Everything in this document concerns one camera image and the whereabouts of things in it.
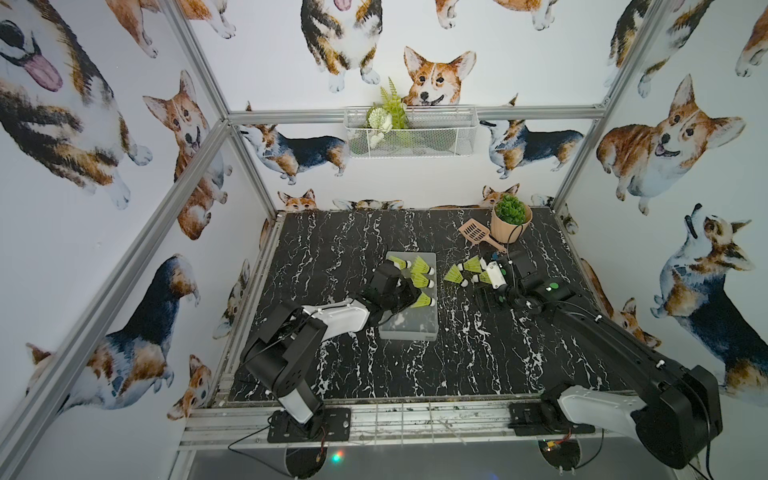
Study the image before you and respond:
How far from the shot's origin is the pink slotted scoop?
44.0 inches

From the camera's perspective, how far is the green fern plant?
808mm

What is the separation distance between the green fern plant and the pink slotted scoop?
48 centimetres

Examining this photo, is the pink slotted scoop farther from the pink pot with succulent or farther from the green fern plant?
the green fern plant
